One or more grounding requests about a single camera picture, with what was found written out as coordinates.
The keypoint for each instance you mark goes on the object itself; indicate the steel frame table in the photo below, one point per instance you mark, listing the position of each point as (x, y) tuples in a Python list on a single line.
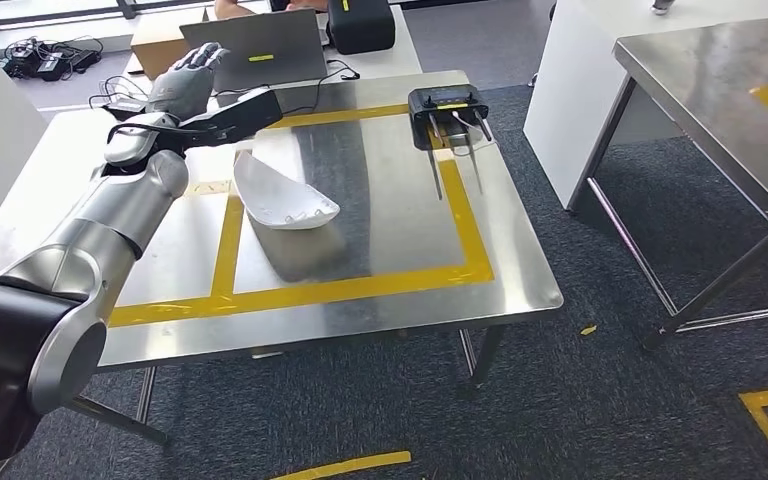
[(702, 86)]

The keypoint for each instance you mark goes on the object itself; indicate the yellow rectangular tape frame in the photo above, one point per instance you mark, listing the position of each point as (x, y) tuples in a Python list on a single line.
[(357, 286)]

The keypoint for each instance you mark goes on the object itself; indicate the grey laptop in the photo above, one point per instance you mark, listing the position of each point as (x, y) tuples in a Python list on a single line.
[(258, 53)]

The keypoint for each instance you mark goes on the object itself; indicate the small yellow tape scrap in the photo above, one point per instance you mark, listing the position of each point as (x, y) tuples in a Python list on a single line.
[(588, 329)]

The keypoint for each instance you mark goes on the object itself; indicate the black device with metal rods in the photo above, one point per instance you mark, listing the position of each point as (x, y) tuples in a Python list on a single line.
[(447, 109)]

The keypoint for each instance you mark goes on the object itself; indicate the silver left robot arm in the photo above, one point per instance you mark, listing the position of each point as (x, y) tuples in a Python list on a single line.
[(112, 218)]

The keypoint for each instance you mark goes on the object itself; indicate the yellow angled tape strip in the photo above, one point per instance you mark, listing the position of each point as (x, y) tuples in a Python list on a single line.
[(159, 310)]

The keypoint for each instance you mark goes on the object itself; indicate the plain white plastic part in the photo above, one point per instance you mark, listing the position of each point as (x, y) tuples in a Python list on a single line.
[(278, 195)]

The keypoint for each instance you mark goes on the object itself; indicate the cardboard box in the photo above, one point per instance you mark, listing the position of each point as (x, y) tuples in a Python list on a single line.
[(159, 46)]

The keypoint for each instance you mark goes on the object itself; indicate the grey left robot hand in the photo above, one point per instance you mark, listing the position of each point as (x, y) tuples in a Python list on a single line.
[(182, 86)]

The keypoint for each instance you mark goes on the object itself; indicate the person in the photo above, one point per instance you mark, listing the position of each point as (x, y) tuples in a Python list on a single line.
[(232, 8)]

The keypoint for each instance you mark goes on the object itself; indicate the black bag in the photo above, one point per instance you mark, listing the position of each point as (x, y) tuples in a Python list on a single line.
[(361, 26)]

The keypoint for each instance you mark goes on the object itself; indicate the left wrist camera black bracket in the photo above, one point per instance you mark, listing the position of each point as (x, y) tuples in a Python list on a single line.
[(238, 116)]

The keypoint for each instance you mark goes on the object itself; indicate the steel workbench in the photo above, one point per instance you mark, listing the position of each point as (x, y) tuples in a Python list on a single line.
[(390, 199)]

